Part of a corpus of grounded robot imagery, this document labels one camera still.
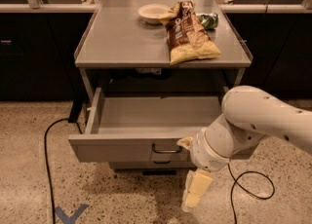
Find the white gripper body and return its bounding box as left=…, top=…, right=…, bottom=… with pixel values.
left=176, top=128, right=230, bottom=172

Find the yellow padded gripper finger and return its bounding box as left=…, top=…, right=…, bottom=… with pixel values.
left=181, top=168, right=213, bottom=212

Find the grey top drawer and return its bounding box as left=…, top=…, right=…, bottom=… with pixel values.
left=69, top=89, right=220, bottom=163

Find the grey drawer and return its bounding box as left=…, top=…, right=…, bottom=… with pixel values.
left=69, top=89, right=220, bottom=163
left=109, top=161, right=194, bottom=170

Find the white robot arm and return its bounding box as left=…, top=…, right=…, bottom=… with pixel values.
left=177, top=86, right=312, bottom=211

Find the grey drawer cabinet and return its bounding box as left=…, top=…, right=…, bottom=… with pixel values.
left=73, top=0, right=254, bottom=173

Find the grey bottom drawer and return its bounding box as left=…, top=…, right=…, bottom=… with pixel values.
left=109, top=161, right=194, bottom=170

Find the brown yellow chip bag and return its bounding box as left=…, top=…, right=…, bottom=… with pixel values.
left=159, top=1, right=221, bottom=65

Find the green snack packet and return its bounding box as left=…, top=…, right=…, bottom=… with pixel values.
left=197, top=13, right=218, bottom=30

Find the dark counter right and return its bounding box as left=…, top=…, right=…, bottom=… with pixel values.
left=226, top=13, right=312, bottom=98

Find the dark counter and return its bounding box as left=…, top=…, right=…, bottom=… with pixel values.
left=226, top=13, right=312, bottom=98
left=0, top=12, right=92, bottom=101

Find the blue tape floor marker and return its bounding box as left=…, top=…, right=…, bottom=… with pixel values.
left=54, top=204, right=90, bottom=224

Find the white bowl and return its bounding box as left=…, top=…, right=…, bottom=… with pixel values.
left=138, top=4, right=170, bottom=24

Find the dark counter left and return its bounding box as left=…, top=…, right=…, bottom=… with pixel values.
left=0, top=12, right=92, bottom=101

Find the black floor cable right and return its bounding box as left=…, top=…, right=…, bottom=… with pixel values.
left=226, top=163, right=276, bottom=224

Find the black floor cable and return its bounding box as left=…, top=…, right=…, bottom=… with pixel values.
left=226, top=163, right=276, bottom=224
left=44, top=117, right=86, bottom=224

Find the black floor cable left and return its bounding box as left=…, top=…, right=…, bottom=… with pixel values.
left=44, top=117, right=86, bottom=224

